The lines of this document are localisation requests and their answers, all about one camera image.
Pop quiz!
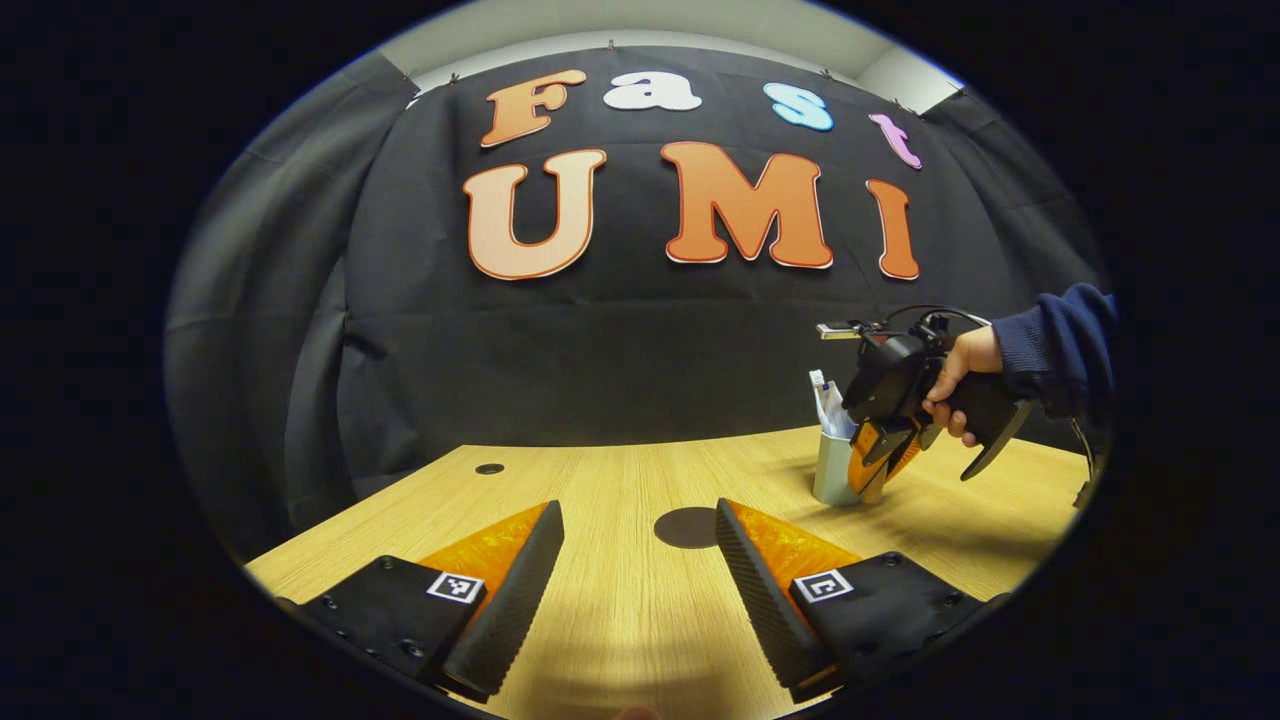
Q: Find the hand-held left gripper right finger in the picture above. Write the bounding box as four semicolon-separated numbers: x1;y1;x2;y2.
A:
714;498;1006;704

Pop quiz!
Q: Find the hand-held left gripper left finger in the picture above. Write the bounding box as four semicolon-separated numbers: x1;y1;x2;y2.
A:
275;500;566;704

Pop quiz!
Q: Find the light blue cup wooden handle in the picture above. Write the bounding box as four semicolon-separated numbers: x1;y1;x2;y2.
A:
812;428;889;507

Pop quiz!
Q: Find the white toothpaste tube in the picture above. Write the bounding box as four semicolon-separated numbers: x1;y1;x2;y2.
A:
818;385;859;441

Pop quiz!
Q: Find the dark brown round coaster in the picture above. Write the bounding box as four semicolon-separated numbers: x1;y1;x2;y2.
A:
654;506;723;550

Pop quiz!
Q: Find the wooden desktop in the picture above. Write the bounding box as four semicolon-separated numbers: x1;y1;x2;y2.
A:
243;425;1091;720

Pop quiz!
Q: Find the black backdrop cloth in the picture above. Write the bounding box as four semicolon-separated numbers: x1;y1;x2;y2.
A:
165;45;1116;561

